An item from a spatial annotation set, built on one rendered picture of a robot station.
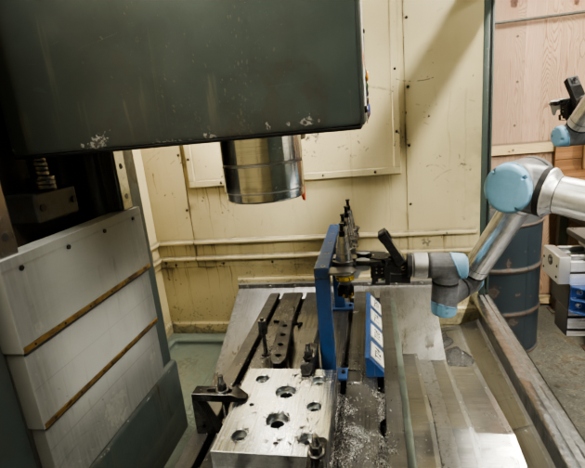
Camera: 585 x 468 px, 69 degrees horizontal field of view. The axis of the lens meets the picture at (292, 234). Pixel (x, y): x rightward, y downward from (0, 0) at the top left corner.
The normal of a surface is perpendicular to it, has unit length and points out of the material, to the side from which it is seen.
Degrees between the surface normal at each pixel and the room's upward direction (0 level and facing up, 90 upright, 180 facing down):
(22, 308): 90
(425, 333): 24
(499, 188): 88
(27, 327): 91
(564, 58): 90
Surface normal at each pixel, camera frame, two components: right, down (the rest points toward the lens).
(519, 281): 0.13, 0.24
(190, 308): -0.17, 0.27
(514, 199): -0.83, 0.19
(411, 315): -0.15, -0.77
